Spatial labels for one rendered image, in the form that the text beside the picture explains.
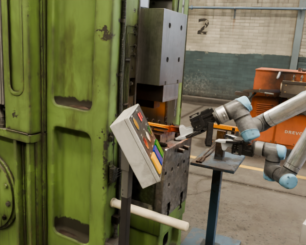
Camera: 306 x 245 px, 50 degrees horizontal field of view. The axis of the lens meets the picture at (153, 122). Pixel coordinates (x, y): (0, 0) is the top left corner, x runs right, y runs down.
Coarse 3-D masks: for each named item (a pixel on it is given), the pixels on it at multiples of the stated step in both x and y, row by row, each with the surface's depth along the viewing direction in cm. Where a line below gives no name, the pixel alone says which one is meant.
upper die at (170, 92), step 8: (136, 88) 191; (144, 88) 189; (152, 88) 186; (160, 88) 184; (168, 88) 188; (176, 88) 198; (136, 96) 192; (144, 96) 190; (152, 96) 187; (160, 96) 185; (168, 96) 190; (176, 96) 200
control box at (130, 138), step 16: (128, 112) 139; (112, 128) 125; (128, 128) 125; (144, 128) 144; (128, 144) 126; (144, 144) 130; (128, 160) 127; (144, 160) 127; (144, 176) 128; (160, 176) 131
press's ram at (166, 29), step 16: (144, 16) 176; (160, 16) 171; (176, 16) 183; (144, 32) 177; (160, 32) 173; (176, 32) 186; (144, 48) 179; (160, 48) 174; (176, 48) 189; (144, 64) 181; (160, 64) 176; (176, 64) 193; (144, 80) 182; (160, 80) 178; (176, 80) 196
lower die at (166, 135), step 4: (152, 128) 198; (156, 128) 199; (160, 128) 199; (164, 128) 198; (168, 128) 197; (156, 132) 194; (160, 132) 194; (164, 132) 193; (168, 132) 198; (172, 132) 203; (156, 136) 190; (160, 136) 189; (164, 136) 194; (168, 136) 199; (172, 136) 204; (160, 140) 190; (164, 140) 195; (168, 140) 200
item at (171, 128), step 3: (150, 123) 204; (153, 123) 203; (156, 123) 204; (162, 126) 200; (165, 126) 199; (168, 126) 198; (171, 126) 197; (174, 126) 197; (171, 129) 198; (174, 129) 197; (177, 129) 196; (177, 132) 195
